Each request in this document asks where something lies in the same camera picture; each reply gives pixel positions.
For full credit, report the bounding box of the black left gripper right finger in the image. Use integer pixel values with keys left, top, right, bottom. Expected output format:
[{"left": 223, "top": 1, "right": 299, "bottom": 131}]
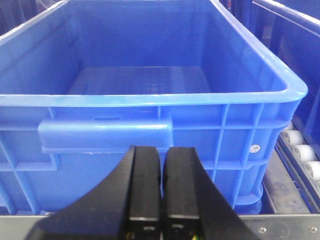
[{"left": 162, "top": 147, "right": 258, "bottom": 240}]

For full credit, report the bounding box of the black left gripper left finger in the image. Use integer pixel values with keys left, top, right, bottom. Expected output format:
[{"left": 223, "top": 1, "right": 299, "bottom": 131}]
[{"left": 25, "top": 146, "right": 160, "bottom": 240}]

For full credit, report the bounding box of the left blue shelf crate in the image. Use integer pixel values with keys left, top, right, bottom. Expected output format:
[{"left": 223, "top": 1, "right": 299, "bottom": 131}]
[{"left": 0, "top": 0, "right": 308, "bottom": 215}]

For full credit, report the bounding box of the blue shelf crate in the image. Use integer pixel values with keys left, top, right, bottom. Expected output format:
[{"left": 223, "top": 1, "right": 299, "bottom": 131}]
[
  {"left": 250, "top": 0, "right": 320, "bottom": 144},
  {"left": 0, "top": 0, "right": 308, "bottom": 215}
]

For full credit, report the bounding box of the middle blue shelf crate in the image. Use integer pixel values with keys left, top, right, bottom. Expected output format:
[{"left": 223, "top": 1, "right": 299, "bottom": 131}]
[{"left": 250, "top": 0, "right": 320, "bottom": 144}]

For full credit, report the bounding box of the white roller conveyor track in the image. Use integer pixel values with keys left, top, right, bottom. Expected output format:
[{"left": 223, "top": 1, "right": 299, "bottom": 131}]
[{"left": 275, "top": 122, "right": 320, "bottom": 214}]

